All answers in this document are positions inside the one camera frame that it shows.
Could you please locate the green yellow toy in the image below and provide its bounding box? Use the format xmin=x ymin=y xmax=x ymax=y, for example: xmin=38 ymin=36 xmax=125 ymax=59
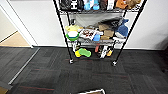
xmin=74 ymin=48 xmax=92 ymax=58

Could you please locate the small red item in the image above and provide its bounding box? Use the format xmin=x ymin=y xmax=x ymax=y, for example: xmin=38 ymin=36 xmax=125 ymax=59
xmin=94 ymin=44 xmax=100 ymax=53

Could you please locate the colourful printed packet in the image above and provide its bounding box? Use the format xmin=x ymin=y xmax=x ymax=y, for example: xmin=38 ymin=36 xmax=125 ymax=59
xmin=78 ymin=28 xmax=98 ymax=41

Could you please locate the small blue pouch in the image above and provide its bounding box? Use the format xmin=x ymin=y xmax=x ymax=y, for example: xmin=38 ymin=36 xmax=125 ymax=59
xmin=92 ymin=33 xmax=102 ymax=42

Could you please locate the green white bowl stack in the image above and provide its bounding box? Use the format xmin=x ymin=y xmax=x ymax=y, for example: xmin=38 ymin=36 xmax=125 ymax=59
xmin=65 ymin=30 xmax=80 ymax=42

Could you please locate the white bottle dark print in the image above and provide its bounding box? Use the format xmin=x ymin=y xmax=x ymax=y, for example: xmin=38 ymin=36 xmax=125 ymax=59
xmin=99 ymin=45 xmax=109 ymax=59

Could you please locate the yellow bag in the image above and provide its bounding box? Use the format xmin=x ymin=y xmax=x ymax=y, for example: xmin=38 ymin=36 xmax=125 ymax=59
xmin=65 ymin=24 xmax=84 ymax=33

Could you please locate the small orange toy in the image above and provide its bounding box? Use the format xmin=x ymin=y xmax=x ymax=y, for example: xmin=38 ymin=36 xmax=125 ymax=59
xmin=106 ymin=49 xmax=113 ymax=57

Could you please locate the brown cardboard carton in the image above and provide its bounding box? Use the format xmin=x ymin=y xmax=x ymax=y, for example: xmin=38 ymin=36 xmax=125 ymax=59
xmin=98 ymin=22 xmax=116 ymax=40

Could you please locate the blue cloth toy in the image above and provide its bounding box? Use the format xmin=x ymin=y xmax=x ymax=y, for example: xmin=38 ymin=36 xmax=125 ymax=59
xmin=114 ymin=18 xmax=130 ymax=39

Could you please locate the blue plush toy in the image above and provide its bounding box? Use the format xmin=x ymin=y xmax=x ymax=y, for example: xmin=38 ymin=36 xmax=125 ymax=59
xmin=83 ymin=0 xmax=101 ymax=11

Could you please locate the black box white side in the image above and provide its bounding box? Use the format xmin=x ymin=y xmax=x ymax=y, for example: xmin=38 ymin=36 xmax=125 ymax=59
xmin=99 ymin=0 xmax=116 ymax=10

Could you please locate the orange plush toy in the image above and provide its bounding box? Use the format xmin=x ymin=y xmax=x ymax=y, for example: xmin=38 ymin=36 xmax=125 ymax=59
xmin=115 ymin=0 xmax=141 ymax=10

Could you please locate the grey floor threshold strip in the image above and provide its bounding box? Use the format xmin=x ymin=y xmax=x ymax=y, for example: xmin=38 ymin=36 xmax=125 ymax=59
xmin=8 ymin=47 xmax=41 ymax=85

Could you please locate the yellow wooden panel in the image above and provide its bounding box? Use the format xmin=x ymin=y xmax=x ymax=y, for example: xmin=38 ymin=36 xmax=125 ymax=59
xmin=0 ymin=86 xmax=9 ymax=94

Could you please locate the black wire shelf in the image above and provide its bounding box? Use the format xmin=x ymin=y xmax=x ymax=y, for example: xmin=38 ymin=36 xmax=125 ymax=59
xmin=52 ymin=0 xmax=148 ymax=67

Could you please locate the white door frame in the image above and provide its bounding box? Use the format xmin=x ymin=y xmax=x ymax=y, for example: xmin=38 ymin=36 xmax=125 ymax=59
xmin=0 ymin=0 xmax=38 ymax=48

